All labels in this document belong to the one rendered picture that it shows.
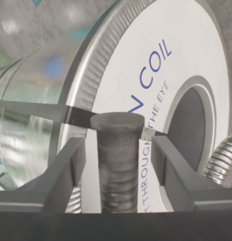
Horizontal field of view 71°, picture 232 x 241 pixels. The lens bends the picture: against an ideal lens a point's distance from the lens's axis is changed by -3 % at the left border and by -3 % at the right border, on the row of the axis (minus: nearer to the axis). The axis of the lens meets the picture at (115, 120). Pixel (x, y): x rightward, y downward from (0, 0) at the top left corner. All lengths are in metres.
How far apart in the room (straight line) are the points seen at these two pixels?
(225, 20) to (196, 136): 0.73
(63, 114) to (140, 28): 0.27
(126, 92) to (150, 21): 0.20
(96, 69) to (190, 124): 0.79
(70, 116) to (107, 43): 0.16
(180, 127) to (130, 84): 0.72
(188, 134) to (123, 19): 0.79
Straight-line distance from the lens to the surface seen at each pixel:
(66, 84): 0.33
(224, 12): 1.32
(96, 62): 0.33
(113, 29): 0.38
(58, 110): 0.33
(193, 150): 1.05
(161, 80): 0.50
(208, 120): 0.99
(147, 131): 0.45
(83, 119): 0.31
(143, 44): 0.45
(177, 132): 1.08
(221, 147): 0.18
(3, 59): 5.02
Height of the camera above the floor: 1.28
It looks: 31 degrees down
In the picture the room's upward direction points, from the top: 133 degrees counter-clockwise
